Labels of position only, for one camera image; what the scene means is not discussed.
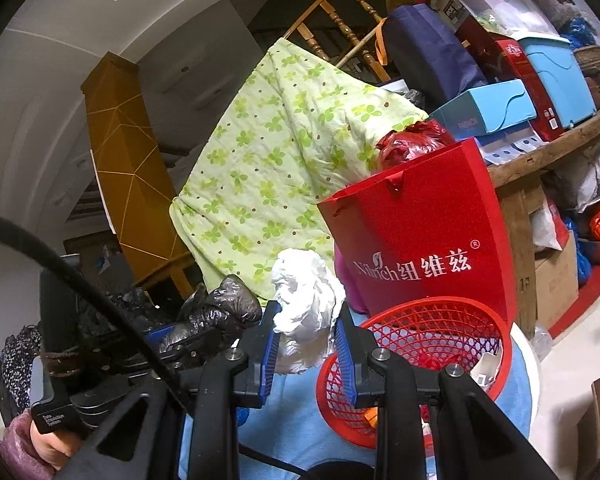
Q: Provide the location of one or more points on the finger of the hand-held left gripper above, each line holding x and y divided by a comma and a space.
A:
195, 355
162, 333

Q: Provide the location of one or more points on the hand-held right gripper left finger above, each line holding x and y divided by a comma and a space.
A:
270, 360

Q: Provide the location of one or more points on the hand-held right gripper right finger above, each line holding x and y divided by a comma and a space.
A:
346, 360

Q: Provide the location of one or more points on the grey black plastic bag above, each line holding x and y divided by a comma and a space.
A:
220, 305

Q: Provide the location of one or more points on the white tissue paper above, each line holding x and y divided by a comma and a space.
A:
305, 300

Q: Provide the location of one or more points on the red plastic mesh basket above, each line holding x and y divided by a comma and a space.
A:
432, 304

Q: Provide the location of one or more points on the person's left forearm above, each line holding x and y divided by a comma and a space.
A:
20, 455

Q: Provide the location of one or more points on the person's left hand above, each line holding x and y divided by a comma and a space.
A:
57, 447

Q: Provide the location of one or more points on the dark dotted cloth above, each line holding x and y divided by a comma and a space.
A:
15, 360

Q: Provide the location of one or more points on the blue blanket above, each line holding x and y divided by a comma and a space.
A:
300, 410

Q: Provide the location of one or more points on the red paper gift bag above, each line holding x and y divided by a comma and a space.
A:
420, 220

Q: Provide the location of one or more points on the green clover print quilt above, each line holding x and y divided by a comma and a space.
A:
260, 170

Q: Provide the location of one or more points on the rough wooden table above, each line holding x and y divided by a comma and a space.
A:
517, 220

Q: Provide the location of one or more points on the cardboard box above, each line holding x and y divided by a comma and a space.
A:
555, 285

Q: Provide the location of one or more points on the dark red plastic bag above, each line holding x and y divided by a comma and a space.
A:
410, 142

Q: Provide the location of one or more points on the red floor mat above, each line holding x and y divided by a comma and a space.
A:
590, 295

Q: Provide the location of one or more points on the white blue dotted box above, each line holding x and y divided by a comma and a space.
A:
510, 150

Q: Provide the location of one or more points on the small light blue box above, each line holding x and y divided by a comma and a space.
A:
490, 105

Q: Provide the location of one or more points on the white sack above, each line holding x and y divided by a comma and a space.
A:
590, 175

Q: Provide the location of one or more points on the navy fabric bag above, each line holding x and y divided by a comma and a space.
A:
430, 55

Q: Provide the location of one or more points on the bamboo pole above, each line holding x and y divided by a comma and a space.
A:
360, 43

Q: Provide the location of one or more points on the red gift box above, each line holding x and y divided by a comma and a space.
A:
525, 75

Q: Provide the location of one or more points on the dark maroon box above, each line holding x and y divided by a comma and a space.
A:
480, 50

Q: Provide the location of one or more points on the large light blue storage box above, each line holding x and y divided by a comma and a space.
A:
560, 80

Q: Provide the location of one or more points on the wooden stair railing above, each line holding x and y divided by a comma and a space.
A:
312, 6

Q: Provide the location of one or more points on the woven basket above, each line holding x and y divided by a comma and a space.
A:
590, 57

